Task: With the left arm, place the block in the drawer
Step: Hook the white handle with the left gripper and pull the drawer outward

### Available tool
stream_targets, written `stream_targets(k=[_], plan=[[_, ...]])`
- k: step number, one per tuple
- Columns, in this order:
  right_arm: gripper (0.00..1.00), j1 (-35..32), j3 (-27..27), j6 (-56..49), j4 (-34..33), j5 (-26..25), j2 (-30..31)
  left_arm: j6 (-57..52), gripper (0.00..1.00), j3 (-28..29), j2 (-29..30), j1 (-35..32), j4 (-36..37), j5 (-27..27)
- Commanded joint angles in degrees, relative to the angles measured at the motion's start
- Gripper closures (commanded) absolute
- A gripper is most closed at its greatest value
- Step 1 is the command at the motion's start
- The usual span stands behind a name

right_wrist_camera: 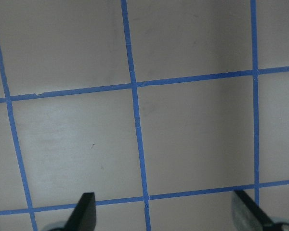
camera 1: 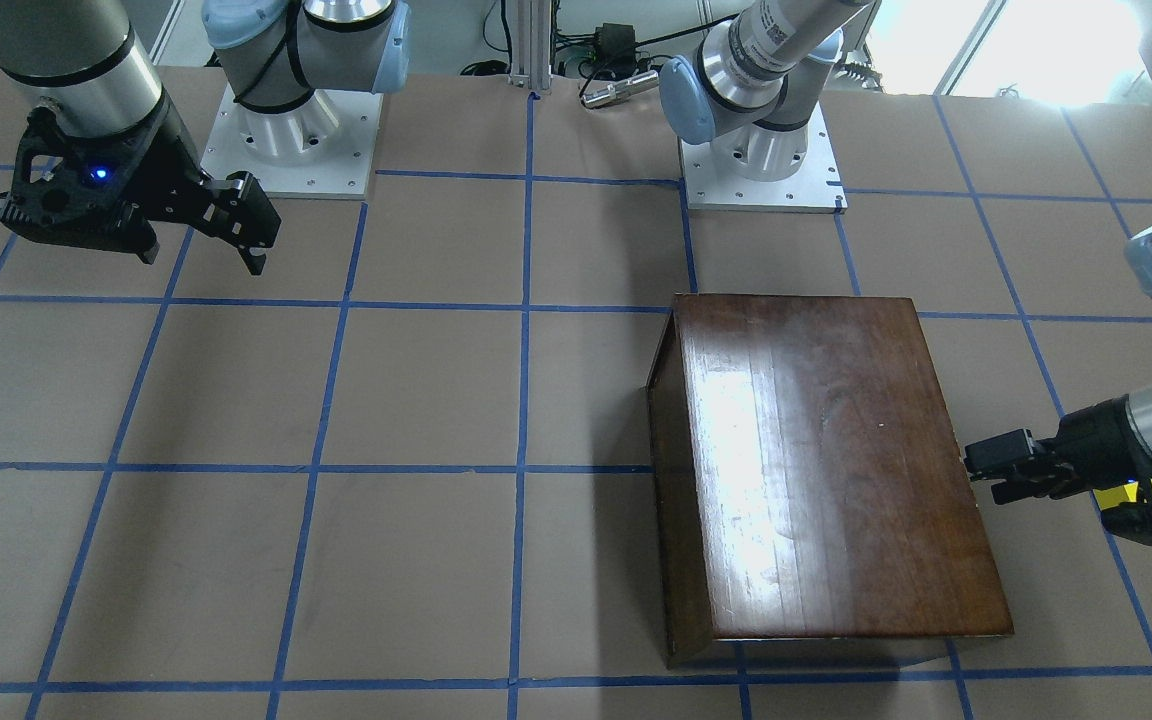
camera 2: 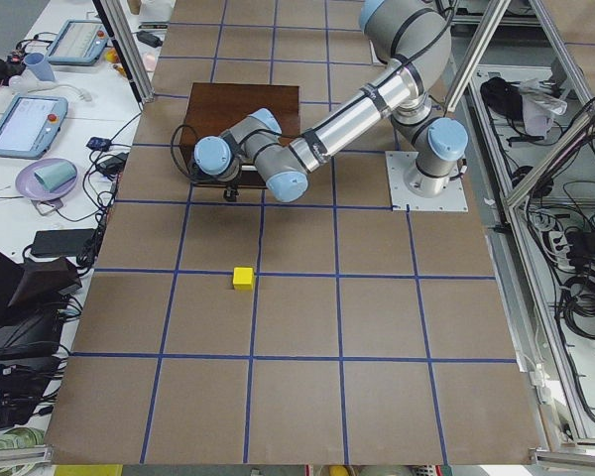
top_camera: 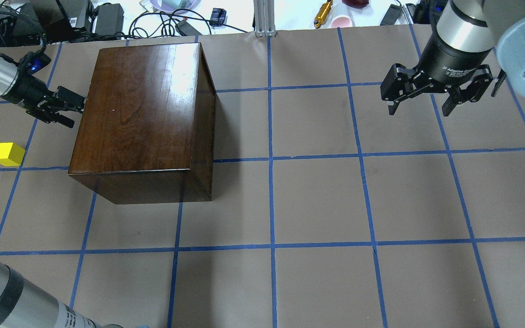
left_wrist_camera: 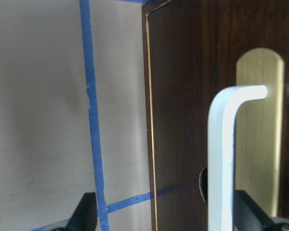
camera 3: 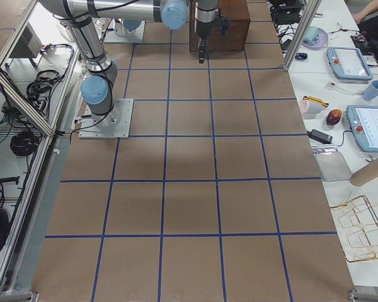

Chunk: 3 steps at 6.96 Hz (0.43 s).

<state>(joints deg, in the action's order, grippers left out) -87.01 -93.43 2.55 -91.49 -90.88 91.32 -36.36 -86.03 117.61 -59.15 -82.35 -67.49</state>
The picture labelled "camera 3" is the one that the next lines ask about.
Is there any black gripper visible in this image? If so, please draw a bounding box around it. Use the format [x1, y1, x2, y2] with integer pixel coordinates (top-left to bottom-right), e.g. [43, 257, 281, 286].
[195, 8, 230, 64]

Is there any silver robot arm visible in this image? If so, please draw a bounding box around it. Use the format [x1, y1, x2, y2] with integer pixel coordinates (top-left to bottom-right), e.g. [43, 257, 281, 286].
[41, 1, 188, 125]

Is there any dark wooden drawer cabinet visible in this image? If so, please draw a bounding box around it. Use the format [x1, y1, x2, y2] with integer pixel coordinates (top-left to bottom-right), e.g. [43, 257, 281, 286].
[189, 1, 250, 53]

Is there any small blue black device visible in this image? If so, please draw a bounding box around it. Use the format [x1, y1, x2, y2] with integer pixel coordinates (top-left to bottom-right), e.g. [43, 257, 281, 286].
[295, 52, 308, 61]

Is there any purple plate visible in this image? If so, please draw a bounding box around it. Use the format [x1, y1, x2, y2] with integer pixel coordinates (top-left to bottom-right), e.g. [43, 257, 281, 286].
[302, 26, 328, 50]

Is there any pink cup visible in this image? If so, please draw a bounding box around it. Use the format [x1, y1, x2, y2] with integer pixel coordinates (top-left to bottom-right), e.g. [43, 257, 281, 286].
[299, 99, 325, 120]

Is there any gold metal cylinder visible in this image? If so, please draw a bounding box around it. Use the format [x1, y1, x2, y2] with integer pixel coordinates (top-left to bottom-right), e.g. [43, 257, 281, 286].
[303, 96, 329, 108]

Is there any upper teach pendant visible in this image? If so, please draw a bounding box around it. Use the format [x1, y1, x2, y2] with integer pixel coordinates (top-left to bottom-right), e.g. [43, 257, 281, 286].
[326, 47, 373, 81]

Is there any teach pendant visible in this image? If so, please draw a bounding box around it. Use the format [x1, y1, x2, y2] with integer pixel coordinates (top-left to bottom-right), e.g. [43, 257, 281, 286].
[346, 105, 378, 152]
[326, 47, 373, 81]

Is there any red brown fruit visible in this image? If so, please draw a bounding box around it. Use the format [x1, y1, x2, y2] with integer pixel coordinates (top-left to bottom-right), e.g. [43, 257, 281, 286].
[326, 109, 342, 126]

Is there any black power adapter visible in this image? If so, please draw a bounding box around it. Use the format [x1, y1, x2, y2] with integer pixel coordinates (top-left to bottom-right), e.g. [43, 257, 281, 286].
[307, 129, 333, 144]

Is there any blue cup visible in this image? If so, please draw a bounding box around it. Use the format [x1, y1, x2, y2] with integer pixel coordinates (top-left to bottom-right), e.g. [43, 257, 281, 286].
[362, 80, 378, 101]

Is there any silver metal tray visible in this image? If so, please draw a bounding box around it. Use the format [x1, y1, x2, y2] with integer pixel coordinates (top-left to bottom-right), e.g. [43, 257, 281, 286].
[311, 145, 352, 182]

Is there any lower teach pendant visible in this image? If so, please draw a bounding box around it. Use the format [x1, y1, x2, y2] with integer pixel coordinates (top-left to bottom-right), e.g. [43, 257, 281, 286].
[346, 105, 378, 152]

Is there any cardboard tube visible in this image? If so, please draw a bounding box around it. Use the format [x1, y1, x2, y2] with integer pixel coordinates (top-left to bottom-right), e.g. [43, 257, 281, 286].
[350, 158, 378, 186]

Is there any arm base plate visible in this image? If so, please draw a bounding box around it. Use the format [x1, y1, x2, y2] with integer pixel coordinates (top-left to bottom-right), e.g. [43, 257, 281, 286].
[79, 99, 134, 139]
[104, 19, 146, 44]

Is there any aluminium frame post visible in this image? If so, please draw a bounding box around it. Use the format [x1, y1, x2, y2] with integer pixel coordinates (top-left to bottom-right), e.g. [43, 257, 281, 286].
[283, 0, 321, 72]

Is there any gold wire rack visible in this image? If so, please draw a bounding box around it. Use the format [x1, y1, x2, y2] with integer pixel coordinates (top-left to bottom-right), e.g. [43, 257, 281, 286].
[330, 195, 378, 263]

